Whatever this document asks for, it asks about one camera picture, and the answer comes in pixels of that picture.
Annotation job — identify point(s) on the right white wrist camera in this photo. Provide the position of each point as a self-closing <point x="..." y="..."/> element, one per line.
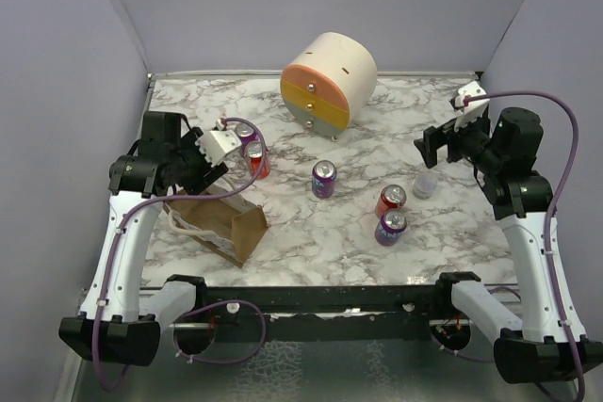
<point x="469" y="108"/>

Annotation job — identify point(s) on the red soda can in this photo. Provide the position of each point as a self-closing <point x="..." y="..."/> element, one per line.
<point x="391" y="197"/>

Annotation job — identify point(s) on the red can back left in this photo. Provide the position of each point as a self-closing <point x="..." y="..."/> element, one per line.
<point x="257" y="159"/>

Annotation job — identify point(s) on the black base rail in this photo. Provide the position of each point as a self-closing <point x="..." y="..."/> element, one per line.
<point x="317" y="313"/>

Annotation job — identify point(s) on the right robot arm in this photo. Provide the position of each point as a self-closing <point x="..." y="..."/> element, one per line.
<point x="547" y="342"/>

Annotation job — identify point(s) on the purple soda can front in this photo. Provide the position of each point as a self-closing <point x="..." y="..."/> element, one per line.
<point x="392" y="225"/>

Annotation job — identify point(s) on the purple can centre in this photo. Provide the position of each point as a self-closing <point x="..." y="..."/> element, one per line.
<point x="324" y="175"/>

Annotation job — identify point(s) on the round three-drawer storage box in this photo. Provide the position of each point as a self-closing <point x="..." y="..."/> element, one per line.
<point x="329" y="83"/>

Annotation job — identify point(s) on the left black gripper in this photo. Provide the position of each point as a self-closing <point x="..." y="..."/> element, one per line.
<point x="207" y="173"/>

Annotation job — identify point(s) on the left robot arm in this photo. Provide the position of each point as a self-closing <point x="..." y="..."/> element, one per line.
<point x="114" y="323"/>

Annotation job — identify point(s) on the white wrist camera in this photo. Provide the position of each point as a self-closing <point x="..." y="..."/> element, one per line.
<point x="469" y="108"/>
<point x="215" y="145"/>

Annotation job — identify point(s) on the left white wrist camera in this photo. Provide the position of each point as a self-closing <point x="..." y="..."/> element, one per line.
<point x="215" y="145"/>

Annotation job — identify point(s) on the small clear plastic cup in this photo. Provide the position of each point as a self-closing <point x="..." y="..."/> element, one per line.
<point x="425" y="185"/>

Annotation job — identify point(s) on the purple can back left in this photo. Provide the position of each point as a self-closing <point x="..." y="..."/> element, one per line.
<point x="246" y="134"/>

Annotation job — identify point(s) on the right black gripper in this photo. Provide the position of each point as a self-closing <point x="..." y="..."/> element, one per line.
<point x="446" y="134"/>

